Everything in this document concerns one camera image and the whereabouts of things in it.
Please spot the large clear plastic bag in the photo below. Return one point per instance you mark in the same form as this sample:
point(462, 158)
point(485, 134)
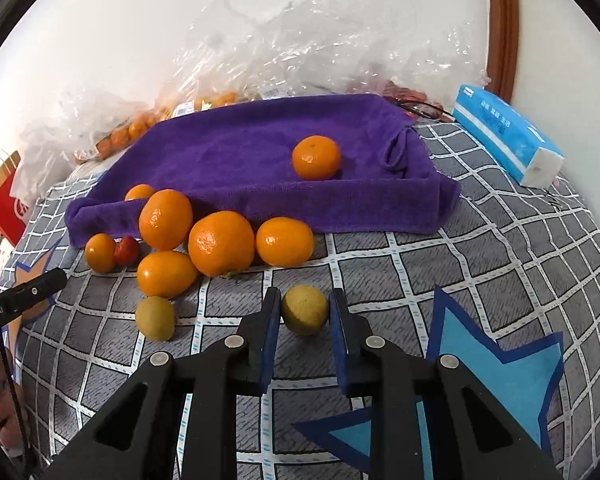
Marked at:
point(320, 45)

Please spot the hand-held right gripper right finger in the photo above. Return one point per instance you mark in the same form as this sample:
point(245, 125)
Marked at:
point(339, 345)

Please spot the pile of bagged red fruits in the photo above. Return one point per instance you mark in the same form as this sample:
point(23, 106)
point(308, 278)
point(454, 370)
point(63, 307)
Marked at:
point(407, 96)

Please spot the person's left hand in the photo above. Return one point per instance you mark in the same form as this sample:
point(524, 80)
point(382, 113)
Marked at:
point(5, 410)

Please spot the brown wooden frame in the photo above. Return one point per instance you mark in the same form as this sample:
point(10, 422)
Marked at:
point(502, 25)

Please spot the grey checkered blanket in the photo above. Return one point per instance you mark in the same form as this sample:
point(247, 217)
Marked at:
point(380, 270)

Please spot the orange with green stem mark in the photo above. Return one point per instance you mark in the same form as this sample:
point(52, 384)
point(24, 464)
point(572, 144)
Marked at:
point(316, 157)

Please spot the small red fruit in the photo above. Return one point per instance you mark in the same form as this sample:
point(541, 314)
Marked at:
point(128, 251)

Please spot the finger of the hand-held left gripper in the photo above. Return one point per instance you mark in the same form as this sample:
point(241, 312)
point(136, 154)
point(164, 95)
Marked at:
point(32, 289)

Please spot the yellow-green round fruit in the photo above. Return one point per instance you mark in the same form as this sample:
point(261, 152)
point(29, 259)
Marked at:
point(304, 310)
point(155, 317)

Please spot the red paper bag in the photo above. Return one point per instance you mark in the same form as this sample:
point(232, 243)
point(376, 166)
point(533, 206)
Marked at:
point(4, 205)

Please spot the crumpled clear plastic bag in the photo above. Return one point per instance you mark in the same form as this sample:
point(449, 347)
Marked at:
point(65, 120)

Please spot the purple towel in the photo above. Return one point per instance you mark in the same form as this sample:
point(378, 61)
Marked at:
point(240, 150)

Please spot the pile of small bagged oranges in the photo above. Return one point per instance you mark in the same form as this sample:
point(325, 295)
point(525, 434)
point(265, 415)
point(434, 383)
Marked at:
point(130, 132)
point(217, 99)

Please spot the blue tissue pack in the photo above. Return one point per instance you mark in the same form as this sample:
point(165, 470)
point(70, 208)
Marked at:
point(507, 135)

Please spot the large orange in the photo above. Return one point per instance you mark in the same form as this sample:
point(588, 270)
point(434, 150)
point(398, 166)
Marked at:
point(221, 243)

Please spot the medium orange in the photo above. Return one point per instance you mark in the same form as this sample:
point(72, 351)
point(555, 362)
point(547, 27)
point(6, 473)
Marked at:
point(166, 273)
point(165, 219)
point(284, 241)

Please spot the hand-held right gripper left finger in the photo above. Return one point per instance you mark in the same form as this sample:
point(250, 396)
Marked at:
point(267, 345)

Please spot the small orange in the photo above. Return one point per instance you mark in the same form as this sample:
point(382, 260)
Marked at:
point(139, 193)
point(100, 253)

